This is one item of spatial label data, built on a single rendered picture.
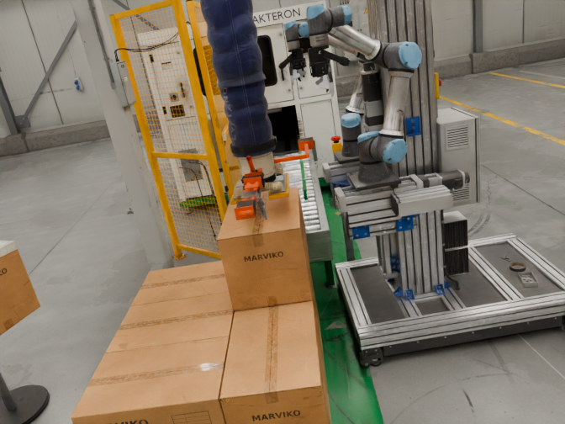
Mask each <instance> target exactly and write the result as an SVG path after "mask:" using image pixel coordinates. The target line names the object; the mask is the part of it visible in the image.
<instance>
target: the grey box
mask: <svg viewBox="0 0 565 424"><path fill-rule="evenodd" d="M109 64H110V67H111V70H112V73H113V76H114V81H115V85H116V88H117V91H118V94H119V99H120V102H121V106H122V108H123V107H128V106H130V105H131V104H133V103H136V99H135V93H134V90H133V87H132V84H131V81H130V77H129V72H128V68H127V66H126V62H125V61H117V62H113V63H109Z"/></svg>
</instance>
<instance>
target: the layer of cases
mask: <svg viewBox="0 0 565 424"><path fill-rule="evenodd" d="M309 270H310V280H311V291H312V300H310V301H304V302H298V303H292V304H285V305H273V306H267V307H260V308H254V309H247V310H235V311H233V307H232V304H231V300H230V294H229V290H228V286H227V283H226V279H225V275H224V269H223V265H222V262H221V261H217V262H207V263H201V264H195V265H189V266H183V267H178V268H167V269H161V270H155V271H149V273H148V275H147V277H146V278H145V281H144V283H143V284H142V286H141V288H140V290H139V292H138V294H137V295H136V297H135V299H134V301H133V303H132V305H131V306H130V308H129V310H128V312H127V314H126V316H125V318H124V319H123V321H122V323H121V325H120V327H119V329H118V330H117V332H116V334H115V336H114V338H113V340H112V341H111V343H110V345H109V347H108V349H107V351H106V353H105V354H104V356H103V358H102V360H101V362H100V364H99V365H98V368H97V369H96V371H95V373H94V375H93V377H92V378H91V380H90V382H89V384H88V386H87V388H86V389H85V391H84V393H83V395H82V398H81V399H80V400H79V402H78V404H77V407H76V409H75V410H74V411H73V413H72V415H71V421H72V424H330V418H329V410H328V402H327V394H326V387H325V373H324V365H323V358H322V351H321V343H320V335H319V322H318V314H317V306H316V300H315V295H314V285H313V279H312V274H311V269H310V264H309Z"/></svg>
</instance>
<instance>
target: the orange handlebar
mask: <svg viewBox="0 0 565 424"><path fill-rule="evenodd" d="M304 150H305V154H302V155H297V156H286V157H280V158H275V159H273V160H274V163H279V162H289V161H295V160H300V159H306V158H308V157H309V145H308V144H304ZM259 186H260V183H259V182H255V183H254V184H250V183H247V184H246V185H245V187H244V190H245V192H248V191H254V190H257V188H258V187H259ZM250 188H254V189H252V190H250ZM239 215H240V216H242V217H246V216H250V215H253V210H247V211H241V212H240V213H239Z"/></svg>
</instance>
